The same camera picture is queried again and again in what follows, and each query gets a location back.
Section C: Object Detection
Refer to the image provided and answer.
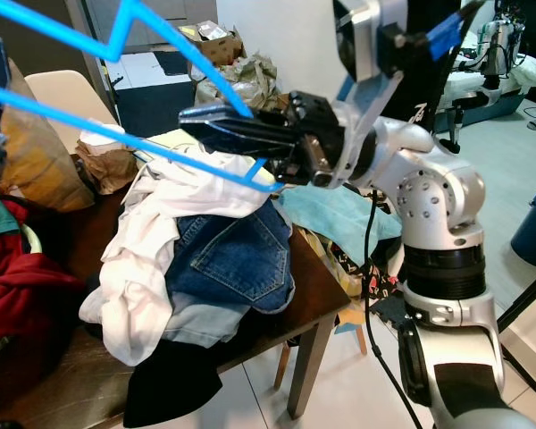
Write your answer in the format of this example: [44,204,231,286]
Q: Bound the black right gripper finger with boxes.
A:
[179,98,296,130]
[183,125,291,162]

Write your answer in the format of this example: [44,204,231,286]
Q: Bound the blue plastic clothes hanger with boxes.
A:
[0,0,291,193]

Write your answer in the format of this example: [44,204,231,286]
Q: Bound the olive plastic bag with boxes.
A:
[195,49,280,115]

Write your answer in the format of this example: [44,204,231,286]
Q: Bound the large brown paper bag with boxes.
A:
[0,58,97,214]

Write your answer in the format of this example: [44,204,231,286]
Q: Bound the teal towel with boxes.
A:
[275,183,381,269]

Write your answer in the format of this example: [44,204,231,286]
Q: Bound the cardboard box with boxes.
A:
[179,20,244,65]

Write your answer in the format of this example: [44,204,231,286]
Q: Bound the person in black clothes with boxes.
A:
[380,0,470,133]

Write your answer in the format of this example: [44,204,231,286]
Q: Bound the white paper cup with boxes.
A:
[80,125,126,148]

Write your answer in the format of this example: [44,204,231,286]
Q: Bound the small brown paper bag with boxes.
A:
[76,134,139,184]

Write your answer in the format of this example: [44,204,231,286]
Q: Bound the dark blue jeans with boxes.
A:
[170,201,297,315]

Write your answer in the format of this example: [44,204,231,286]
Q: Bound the dark floral patterned cloth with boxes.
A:
[322,228,372,300]

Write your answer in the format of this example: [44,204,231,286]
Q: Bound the red garment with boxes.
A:
[0,198,88,357]

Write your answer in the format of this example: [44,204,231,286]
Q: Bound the dark wooden table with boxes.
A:
[0,134,351,429]

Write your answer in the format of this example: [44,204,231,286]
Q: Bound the grey cabinet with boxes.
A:
[76,0,215,50]

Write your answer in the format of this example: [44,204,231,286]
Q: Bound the white garment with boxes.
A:
[79,147,273,367]

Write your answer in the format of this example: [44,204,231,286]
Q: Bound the black foam puzzle mat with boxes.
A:
[339,237,416,341]

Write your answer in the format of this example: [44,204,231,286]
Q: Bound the light blue denim garment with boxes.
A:
[80,295,260,349]

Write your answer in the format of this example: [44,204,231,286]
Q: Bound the blue bucket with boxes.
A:
[509,188,536,271]

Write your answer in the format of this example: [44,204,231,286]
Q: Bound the black garment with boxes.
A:
[123,357,226,428]

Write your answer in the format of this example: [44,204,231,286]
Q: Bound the black floor stand base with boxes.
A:
[493,266,536,396]

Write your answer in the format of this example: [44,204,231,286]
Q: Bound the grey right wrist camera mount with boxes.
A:
[331,0,412,175]

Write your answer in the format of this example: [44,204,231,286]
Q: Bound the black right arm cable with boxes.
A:
[359,183,430,429]

